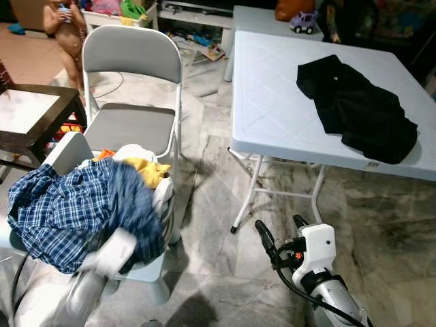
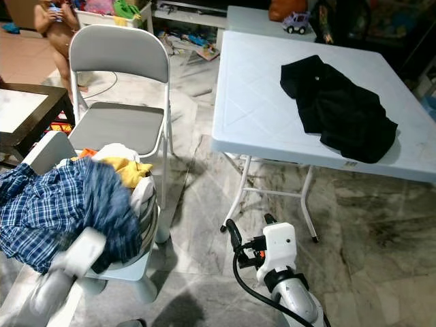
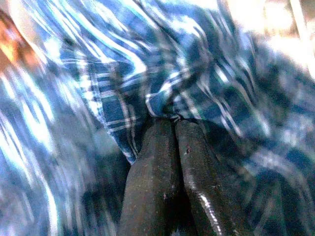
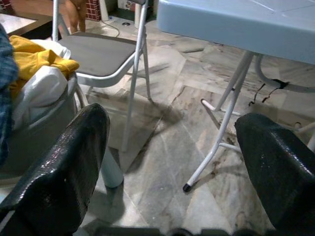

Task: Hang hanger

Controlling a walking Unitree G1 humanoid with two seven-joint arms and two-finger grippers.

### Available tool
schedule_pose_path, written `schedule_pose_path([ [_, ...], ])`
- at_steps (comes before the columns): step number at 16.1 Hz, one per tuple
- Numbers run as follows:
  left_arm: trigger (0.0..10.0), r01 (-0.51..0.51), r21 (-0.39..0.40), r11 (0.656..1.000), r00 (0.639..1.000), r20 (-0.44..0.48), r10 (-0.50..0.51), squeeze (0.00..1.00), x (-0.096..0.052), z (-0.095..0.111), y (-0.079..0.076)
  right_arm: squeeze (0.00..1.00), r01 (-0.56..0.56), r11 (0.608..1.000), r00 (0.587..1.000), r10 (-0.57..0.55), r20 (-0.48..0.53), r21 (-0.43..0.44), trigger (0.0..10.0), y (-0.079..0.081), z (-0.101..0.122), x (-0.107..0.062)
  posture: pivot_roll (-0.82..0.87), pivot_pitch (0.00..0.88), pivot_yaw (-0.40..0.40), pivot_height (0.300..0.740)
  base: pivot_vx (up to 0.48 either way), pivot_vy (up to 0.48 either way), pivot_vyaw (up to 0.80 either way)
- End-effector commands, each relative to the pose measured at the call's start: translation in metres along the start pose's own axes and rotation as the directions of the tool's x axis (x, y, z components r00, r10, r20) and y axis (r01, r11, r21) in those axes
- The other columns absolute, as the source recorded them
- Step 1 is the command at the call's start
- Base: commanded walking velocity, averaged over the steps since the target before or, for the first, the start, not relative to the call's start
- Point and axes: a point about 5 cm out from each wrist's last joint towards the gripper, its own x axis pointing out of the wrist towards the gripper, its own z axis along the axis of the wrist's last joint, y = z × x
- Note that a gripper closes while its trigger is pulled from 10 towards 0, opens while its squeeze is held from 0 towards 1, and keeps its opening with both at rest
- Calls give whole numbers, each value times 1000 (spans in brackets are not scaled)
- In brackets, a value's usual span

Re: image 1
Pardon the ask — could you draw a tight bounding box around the blue plaid shirt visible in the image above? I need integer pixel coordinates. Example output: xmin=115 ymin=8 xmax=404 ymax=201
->
xmin=8 ymin=158 xmax=166 ymax=275

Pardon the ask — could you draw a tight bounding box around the white plastic laundry basket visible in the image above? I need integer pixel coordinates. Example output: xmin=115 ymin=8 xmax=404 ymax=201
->
xmin=0 ymin=131 xmax=179 ymax=305

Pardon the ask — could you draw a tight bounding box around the black polo shirt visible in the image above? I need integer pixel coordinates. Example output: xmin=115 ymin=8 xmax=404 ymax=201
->
xmin=296 ymin=54 xmax=419 ymax=166

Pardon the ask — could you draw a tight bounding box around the large white folding table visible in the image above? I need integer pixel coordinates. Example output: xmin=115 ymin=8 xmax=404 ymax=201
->
xmin=228 ymin=30 xmax=436 ymax=234

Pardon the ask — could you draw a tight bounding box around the yellow cloth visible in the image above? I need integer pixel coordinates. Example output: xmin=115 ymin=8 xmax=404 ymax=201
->
xmin=123 ymin=158 xmax=172 ymax=190

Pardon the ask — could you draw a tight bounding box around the white garment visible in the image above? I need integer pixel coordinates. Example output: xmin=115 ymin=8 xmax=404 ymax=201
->
xmin=112 ymin=144 xmax=159 ymax=164

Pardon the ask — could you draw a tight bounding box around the small orange cloth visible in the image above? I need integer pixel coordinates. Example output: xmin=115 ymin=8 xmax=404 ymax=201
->
xmin=92 ymin=149 xmax=115 ymax=163

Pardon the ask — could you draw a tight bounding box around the purple toy car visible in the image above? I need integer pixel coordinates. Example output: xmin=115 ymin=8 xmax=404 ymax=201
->
xmin=289 ymin=10 xmax=320 ymax=35

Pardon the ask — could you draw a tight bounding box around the small white table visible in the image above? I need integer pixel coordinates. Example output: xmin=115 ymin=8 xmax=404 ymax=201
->
xmin=223 ymin=5 xmax=322 ymax=82

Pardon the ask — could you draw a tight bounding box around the orange bag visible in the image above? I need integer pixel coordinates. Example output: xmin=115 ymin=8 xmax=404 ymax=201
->
xmin=275 ymin=0 xmax=316 ymax=22

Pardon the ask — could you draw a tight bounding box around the grey folding chair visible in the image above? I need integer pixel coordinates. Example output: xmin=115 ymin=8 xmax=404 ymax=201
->
xmin=80 ymin=25 xmax=185 ymax=245

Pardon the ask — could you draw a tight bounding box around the white low shelf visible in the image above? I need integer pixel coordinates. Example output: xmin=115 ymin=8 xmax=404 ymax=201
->
xmin=158 ymin=0 xmax=236 ymax=50

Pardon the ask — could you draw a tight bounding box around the dark wooden side table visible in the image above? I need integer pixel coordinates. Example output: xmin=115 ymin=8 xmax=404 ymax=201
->
xmin=0 ymin=83 xmax=89 ymax=172

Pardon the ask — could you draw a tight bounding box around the green toy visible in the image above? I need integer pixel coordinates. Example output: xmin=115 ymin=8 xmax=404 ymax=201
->
xmin=121 ymin=0 xmax=148 ymax=20

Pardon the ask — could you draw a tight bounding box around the pink toy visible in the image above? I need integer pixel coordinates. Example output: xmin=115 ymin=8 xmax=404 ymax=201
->
xmin=91 ymin=0 xmax=123 ymax=16

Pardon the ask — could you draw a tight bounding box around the small bare child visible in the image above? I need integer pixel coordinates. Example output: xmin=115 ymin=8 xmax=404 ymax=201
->
xmin=42 ymin=0 xmax=89 ymax=96

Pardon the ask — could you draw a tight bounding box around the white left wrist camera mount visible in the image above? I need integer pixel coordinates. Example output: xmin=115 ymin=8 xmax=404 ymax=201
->
xmin=91 ymin=228 xmax=137 ymax=277

